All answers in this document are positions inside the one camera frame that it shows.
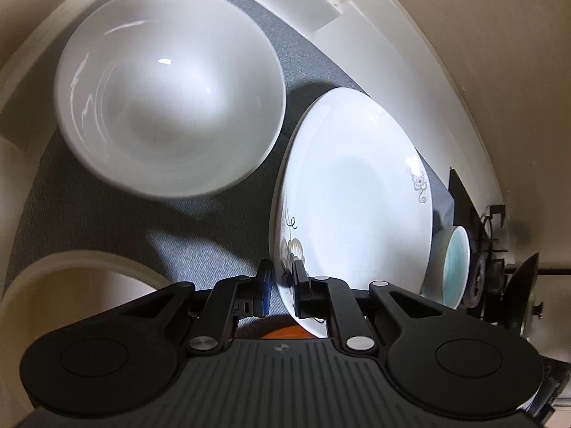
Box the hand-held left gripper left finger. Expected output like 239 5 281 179
116 259 274 357

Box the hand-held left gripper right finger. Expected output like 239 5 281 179
292 260 448 354

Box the white floral print plate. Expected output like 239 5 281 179
269 87 434 339

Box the orange round object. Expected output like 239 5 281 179
261 326 315 342

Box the small bowl with teal inside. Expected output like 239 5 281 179
421 225 472 311

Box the grey woven table mat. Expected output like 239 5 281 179
2 0 456 322

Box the large white bowl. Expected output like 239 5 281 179
54 0 287 199

